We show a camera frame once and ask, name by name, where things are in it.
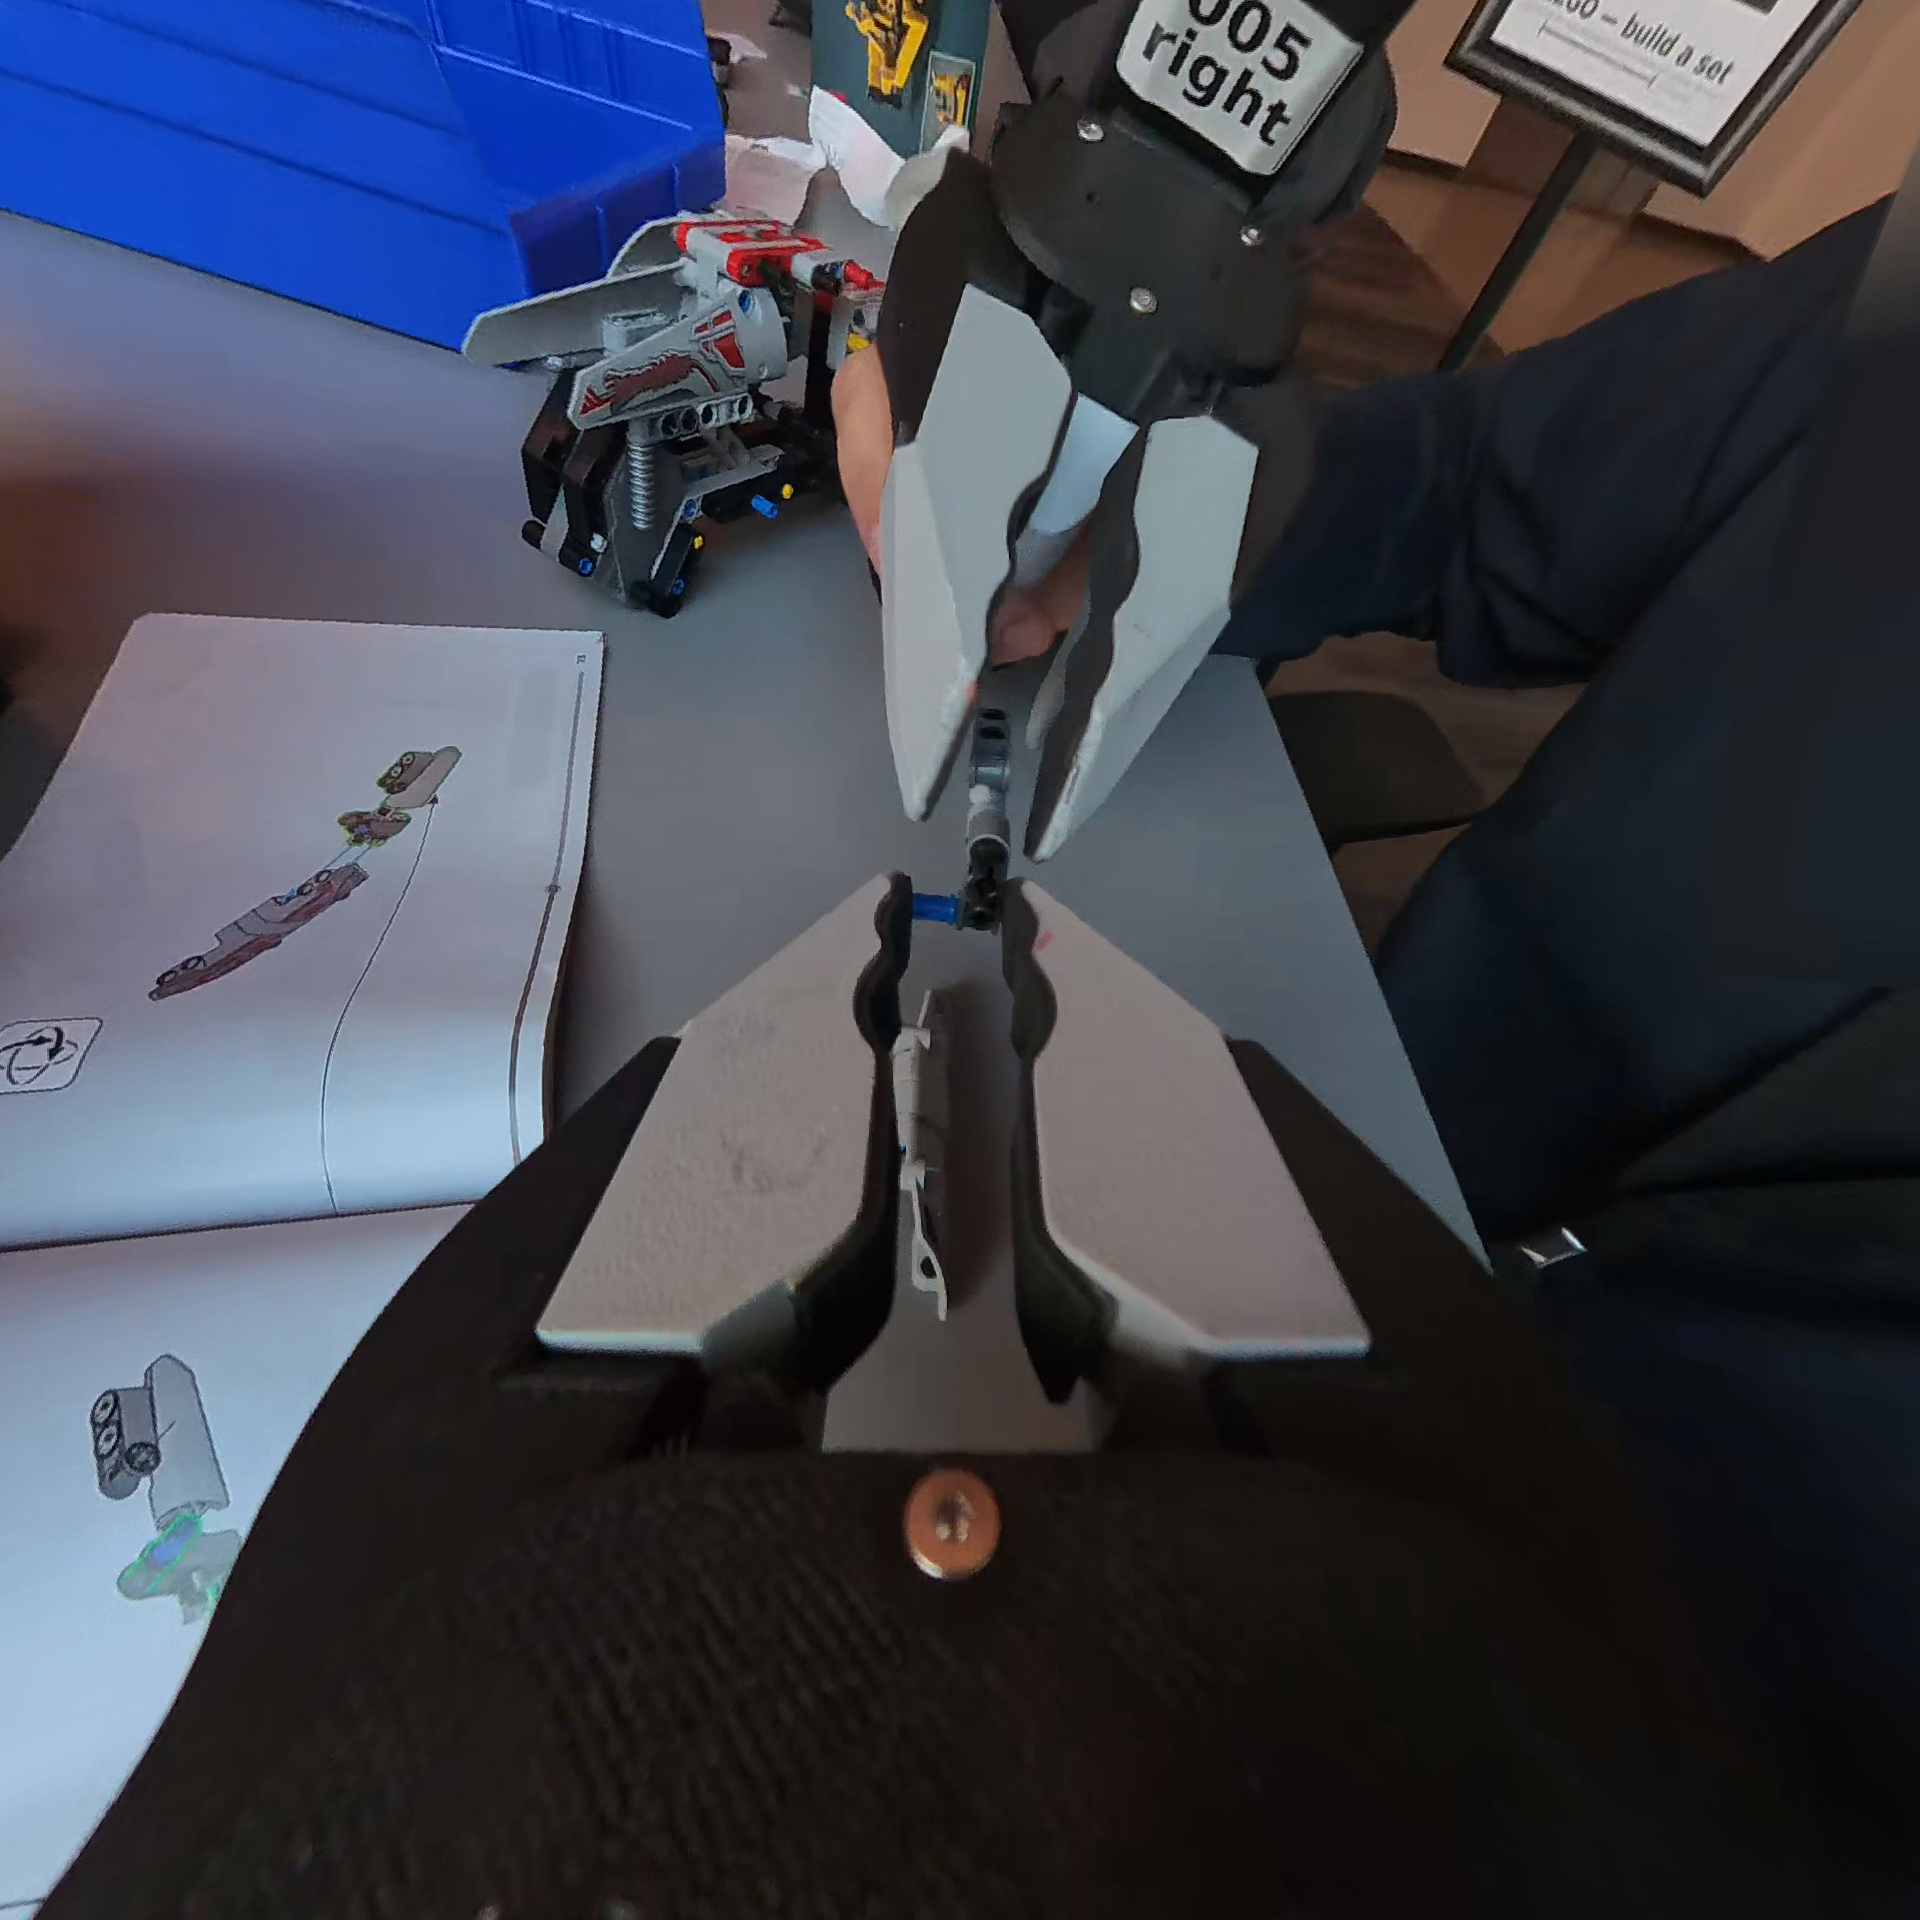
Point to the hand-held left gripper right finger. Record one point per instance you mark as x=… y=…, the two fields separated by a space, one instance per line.
x=1185 y=1171

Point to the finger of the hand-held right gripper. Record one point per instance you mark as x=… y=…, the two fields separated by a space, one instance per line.
x=953 y=525
x=1171 y=600

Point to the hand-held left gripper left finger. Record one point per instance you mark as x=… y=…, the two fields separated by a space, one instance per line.
x=721 y=1141

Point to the light grey lego piece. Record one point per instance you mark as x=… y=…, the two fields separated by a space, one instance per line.
x=916 y=1111

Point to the dark lego connector blue pin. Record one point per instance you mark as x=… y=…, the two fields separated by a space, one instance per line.
x=987 y=819

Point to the person's right forearm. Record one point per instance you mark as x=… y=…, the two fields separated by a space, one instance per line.
x=1575 y=451

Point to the teal lego box yellow vehicle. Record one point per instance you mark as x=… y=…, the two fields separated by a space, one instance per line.
x=901 y=60

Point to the partly built lego vehicle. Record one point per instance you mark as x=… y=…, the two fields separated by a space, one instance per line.
x=675 y=374

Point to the lego instruction booklet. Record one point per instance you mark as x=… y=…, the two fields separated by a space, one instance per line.
x=271 y=901

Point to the person's right hand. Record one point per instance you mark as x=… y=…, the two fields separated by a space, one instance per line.
x=860 y=451

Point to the white plastic bag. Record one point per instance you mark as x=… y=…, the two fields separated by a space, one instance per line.
x=855 y=150

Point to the framed sign on stand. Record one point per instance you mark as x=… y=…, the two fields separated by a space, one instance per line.
x=1650 y=60

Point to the blue plastic bin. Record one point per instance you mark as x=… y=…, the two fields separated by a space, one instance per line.
x=301 y=134

